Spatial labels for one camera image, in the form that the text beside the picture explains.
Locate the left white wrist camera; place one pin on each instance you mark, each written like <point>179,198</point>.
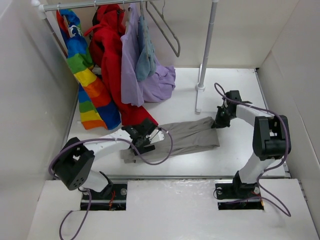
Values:
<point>156,136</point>

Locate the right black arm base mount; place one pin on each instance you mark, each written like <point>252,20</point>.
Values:
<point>230,198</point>

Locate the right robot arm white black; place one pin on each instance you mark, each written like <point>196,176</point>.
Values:
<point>271,141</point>

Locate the aluminium table rail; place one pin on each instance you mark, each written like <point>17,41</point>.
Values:
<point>154,177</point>

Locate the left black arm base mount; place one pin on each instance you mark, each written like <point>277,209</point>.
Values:
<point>115,201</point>

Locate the white clothes rack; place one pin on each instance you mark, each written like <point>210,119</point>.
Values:
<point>42,9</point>

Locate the rainbow striped garment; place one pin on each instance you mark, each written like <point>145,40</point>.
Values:
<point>95,103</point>

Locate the grey trousers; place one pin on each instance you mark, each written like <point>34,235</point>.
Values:
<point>187,137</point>

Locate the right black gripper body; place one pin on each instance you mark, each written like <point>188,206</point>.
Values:
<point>223,118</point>

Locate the red jacket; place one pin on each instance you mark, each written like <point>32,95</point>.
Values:
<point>106,52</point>

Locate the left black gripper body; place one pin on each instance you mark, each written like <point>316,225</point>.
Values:
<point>144,146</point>

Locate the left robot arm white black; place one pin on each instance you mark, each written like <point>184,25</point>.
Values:
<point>73,165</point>

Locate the lilac shirt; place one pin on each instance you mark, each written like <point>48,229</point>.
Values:
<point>156,88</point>

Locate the blue denim shorts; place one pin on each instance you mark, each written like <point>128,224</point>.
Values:
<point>146,63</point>

